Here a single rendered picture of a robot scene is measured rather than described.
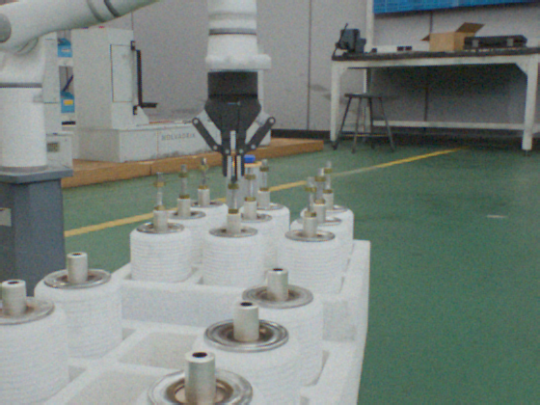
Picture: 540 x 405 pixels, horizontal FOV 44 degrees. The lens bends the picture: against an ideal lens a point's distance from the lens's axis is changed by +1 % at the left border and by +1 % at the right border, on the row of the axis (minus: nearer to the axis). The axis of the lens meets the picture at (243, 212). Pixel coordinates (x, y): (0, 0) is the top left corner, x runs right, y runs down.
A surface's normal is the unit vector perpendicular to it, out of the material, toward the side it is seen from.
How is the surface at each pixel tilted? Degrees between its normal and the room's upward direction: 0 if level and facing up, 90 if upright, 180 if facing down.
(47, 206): 90
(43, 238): 90
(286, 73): 90
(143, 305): 90
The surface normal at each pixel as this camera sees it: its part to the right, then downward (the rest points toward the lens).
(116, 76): 0.81, 0.11
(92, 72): -0.58, 0.14
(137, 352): 0.96, 0.05
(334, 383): 0.00, -0.98
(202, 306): -0.23, 0.18
